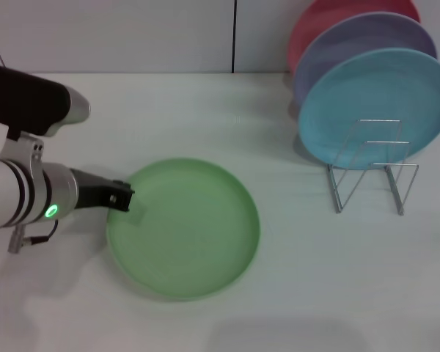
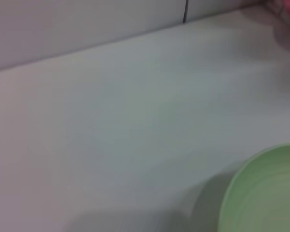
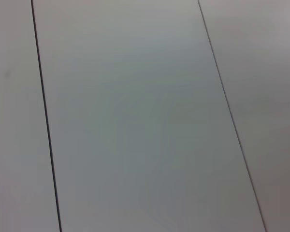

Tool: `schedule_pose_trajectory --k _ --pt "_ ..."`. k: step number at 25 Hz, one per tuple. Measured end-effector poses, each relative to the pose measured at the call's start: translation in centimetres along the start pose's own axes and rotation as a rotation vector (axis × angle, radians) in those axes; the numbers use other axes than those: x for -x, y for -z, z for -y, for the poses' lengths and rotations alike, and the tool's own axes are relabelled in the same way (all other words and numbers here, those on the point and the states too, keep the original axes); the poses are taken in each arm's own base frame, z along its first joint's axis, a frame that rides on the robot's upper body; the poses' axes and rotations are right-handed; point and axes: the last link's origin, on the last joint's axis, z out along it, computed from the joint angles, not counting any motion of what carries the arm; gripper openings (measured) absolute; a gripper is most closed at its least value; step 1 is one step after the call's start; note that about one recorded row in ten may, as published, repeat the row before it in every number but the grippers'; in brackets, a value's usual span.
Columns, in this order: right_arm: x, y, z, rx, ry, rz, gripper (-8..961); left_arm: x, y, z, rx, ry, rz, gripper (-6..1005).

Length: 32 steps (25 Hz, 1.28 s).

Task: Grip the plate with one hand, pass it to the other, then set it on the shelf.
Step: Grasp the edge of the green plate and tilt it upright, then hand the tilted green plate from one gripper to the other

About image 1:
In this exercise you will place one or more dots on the green plate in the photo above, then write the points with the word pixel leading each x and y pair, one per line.
pixel 190 234

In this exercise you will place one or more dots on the red plate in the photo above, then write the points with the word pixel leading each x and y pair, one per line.
pixel 315 25

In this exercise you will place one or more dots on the blue plate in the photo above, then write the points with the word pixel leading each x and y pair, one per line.
pixel 374 106

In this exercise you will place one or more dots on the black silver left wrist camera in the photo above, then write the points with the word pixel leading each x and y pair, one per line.
pixel 25 99

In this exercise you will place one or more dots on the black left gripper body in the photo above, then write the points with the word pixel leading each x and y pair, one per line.
pixel 91 190

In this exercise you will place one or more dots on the purple plate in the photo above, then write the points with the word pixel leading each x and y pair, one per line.
pixel 337 51

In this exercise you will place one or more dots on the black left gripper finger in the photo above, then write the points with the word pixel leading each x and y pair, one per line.
pixel 121 196

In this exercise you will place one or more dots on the silver left camera mount bracket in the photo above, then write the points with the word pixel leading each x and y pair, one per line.
pixel 25 154

